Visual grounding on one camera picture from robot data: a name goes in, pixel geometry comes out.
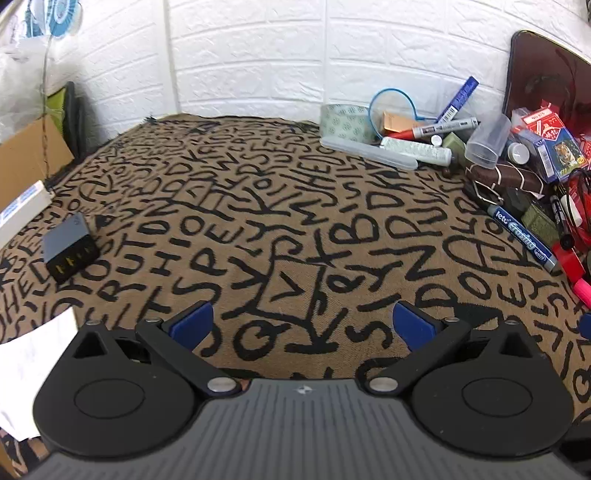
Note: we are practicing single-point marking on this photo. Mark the olive green small box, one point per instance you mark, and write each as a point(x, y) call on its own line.
point(455, 144)

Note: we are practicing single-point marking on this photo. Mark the white flat box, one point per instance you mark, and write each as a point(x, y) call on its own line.
point(23, 210)

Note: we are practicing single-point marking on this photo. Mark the blue pen box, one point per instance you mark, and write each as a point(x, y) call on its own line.
point(461, 94)

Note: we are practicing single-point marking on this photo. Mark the pink capped black chalk marker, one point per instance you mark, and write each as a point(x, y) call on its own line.
point(582, 290)

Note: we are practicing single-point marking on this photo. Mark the blue playing card box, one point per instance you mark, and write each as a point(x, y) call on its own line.
point(561, 157)

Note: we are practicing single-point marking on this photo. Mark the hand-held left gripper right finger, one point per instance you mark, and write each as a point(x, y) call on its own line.
point(413, 325)

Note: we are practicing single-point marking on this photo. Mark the black panel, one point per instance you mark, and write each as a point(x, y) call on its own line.
point(75, 120)

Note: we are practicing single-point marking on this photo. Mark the green cushion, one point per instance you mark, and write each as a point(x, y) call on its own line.
point(57, 106)

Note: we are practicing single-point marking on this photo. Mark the wide clear plastic case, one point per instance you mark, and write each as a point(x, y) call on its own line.
point(487, 138)

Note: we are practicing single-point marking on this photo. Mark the white paper sheet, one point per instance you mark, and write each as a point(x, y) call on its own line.
point(27, 369)

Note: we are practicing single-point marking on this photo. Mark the brown cardboard box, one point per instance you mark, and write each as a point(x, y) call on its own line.
point(27, 157)

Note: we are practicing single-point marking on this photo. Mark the letter print brown blanket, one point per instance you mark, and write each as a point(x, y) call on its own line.
point(277, 207)

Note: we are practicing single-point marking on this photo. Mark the black charger block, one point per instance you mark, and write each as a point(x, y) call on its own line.
point(69, 247)

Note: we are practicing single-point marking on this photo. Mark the small white bottle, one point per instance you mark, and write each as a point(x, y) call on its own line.
point(516, 152)

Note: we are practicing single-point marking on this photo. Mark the white tube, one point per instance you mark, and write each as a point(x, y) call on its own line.
point(415, 148)

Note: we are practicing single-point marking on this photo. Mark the dark brown lacquer board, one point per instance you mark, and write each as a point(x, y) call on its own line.
point(549, 69)

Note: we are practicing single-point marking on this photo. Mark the green patterned tape roll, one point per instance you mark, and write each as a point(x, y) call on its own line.
point(346, 122)

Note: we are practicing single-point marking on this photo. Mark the clear plastic bag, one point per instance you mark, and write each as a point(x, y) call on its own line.
point(18, 78)

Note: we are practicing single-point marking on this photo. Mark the brown patterned wallet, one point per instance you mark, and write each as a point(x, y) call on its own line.
point(503, 177)

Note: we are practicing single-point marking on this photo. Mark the rose gold box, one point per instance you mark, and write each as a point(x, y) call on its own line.
point(397, 122)

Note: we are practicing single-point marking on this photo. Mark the green metal tin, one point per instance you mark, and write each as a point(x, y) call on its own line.
point(538, 218)

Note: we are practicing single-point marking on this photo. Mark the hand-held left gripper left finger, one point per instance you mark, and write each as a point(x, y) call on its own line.
point(191, 321)

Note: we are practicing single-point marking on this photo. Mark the blue grey marker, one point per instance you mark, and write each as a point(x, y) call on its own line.
point(521, 235)

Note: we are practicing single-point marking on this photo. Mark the blue white round fan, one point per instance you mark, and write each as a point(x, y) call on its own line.
point(51, 14)

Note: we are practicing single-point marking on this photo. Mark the red and grey marker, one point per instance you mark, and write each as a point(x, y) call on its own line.
point(443, 127)

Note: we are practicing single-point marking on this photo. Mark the red playing card box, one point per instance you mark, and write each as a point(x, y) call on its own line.
point(547, 121)

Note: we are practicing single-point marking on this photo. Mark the red tape roll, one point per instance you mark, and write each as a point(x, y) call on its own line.
point(568, 259)

